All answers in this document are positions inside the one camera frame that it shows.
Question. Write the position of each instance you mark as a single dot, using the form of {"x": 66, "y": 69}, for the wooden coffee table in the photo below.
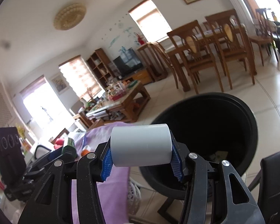
{"x": 126, "y": 109}

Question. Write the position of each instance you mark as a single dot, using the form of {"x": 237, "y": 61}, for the orange fruit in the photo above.
{"x": 84, "y": 152}

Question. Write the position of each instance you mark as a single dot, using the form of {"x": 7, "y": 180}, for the red flower vase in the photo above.
{"x": 140, "y": 38}

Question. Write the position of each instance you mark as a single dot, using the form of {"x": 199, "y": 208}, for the wooden bookshelf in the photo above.
{"x": 99, "y": 62}

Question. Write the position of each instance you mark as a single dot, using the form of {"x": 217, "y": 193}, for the wooden chair by window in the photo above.
{"x": 160, "y": 51}

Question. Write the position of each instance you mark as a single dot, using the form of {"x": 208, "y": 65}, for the round beaded ceiling lamp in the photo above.
{"x": 69, "y": 17}

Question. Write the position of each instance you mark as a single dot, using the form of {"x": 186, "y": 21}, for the wooden dining chair front left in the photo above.
{"x": 194, "y": 51}

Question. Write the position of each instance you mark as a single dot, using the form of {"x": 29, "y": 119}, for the wooden side chair far right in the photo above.
{"x": 264, "y": 33}

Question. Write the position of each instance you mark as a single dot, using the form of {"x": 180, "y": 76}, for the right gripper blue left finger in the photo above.
{"x": 51, "y": 202}

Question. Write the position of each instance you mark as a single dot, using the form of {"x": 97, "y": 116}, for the black flat television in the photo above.
{"x": 128, "y": 62}

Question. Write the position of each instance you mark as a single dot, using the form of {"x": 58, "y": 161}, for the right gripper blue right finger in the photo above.
{"x": 232, "y": 202}

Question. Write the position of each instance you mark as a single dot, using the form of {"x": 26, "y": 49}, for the white paper roll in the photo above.
{"x": 141, "y": 145}

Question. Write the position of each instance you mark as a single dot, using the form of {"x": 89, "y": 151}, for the wooden tv cabinet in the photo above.
{"x": 142, "y": 75}

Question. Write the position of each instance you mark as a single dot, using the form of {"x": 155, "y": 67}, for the wooden dining chair front right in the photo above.
{"x": 231, "y": 41}

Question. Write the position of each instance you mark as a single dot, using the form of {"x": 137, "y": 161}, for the black round trash bin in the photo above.
{"x": 212, "y": 122}

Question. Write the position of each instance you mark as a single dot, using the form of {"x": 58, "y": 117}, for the white standing air conditioner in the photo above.
{"x": 244, "y": 15}

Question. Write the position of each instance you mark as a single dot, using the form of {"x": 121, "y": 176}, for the tall wooden plant stand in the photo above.
{"x": 152, "y": 63}

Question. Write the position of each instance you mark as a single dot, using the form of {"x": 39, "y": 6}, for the red cushion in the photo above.
{"x": 58, "y": 143}

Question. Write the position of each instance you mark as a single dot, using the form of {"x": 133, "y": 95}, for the wooden dining table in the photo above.
{"x": 171, "y": 52}

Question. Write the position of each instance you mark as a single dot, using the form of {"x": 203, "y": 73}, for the wooden dining chair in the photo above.
{"x": 231, "y": 41}
{"x": 194, "y": 51}

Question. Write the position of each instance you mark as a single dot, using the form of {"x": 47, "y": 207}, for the small framed flower picture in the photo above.
{"x": 59, "y": 83}

